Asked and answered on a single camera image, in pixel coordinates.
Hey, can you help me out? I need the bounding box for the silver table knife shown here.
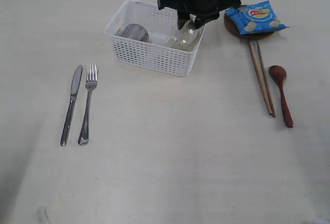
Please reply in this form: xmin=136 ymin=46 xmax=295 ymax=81
xmin=60 ymin=65 xmax=83 ymax=146

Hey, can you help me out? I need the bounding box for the silver metal fork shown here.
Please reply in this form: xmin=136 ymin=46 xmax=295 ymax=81
xmin=78 ymin=64 xmax=98 ymax=146

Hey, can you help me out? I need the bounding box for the white perforated plastic basket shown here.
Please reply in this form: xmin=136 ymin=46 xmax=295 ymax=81
xmin=105 ymin=0 xmax=205 ymax=77

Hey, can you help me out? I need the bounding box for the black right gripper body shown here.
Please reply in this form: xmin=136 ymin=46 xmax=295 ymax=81
xmin=157 ymin=0 xmax=241 ymax=30

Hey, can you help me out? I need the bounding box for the blue chips bag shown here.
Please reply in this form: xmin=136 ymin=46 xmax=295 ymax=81
xmin=224 ymin=0 xmax=290 ymax=36

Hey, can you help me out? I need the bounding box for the brown wooden chopstick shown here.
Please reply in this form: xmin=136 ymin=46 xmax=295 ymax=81
xmin=256 ymin=41 xmax=276 ymax=117
xmin=247 ymin=41 xmax=273 ymax=115

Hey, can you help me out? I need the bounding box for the grey metal cup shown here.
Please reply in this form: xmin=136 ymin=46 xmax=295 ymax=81
xmin=115 ymin=23 xmax=149 ymax=42

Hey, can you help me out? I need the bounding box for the clear textured glass bowl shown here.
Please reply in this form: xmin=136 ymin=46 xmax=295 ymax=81
xmin=164 ymin=20 xmax=202 ymax=51

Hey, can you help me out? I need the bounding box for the dark red wooden spoon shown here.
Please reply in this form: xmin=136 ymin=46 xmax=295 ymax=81
xmin=269 ymin=65 xmax=294 ymax=128

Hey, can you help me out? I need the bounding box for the brown wooden plate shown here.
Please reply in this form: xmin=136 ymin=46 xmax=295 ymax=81
xmin=223 ymin=4 xmax=275 ymax=41

